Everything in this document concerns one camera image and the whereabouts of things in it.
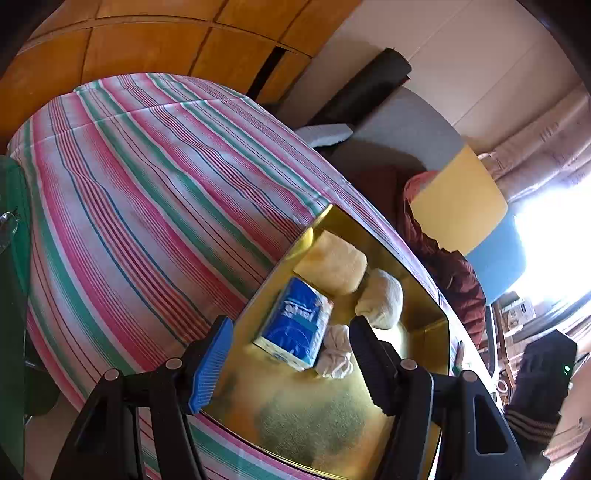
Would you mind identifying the white cloth ball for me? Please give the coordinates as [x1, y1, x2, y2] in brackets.
[355, 268, 404, 330]

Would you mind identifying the yellow cloth pack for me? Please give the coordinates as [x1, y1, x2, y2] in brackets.
[293, 230, 368, 296]

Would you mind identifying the grey yellow blue chair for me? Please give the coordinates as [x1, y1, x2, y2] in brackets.
[323, 85, 527, 305]

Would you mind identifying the black rolled mat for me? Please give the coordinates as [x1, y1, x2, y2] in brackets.
[307, 47, 413, 127]

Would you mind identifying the pink cloth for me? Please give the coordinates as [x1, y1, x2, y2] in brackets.
[403, 171, 439, 200]

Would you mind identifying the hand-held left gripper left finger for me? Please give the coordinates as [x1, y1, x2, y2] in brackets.
[51, 315, 236, 480]

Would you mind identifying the blue tissue pack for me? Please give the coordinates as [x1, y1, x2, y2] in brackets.
[252, 276, 334, 372]

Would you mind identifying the white printed carton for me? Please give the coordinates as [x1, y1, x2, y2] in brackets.
[501, 298, 536, 330]

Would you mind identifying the maroon jacket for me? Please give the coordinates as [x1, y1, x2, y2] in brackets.
[346, 164, 488, 352]

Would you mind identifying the beige curtain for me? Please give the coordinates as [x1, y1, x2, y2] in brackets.
[478, 85, 591, 204]

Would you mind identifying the striped table cloth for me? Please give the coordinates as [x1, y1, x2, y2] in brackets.
[7, 73, 458, 480]

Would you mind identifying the wooden wardrobe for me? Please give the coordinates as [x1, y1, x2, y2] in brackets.
[0, 0, 365, 153]

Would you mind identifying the gold tray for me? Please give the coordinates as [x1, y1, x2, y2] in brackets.
[201, 203, 451, 480]

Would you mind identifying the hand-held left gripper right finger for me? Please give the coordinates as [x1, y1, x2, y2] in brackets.
[348, 316, 529, 480]

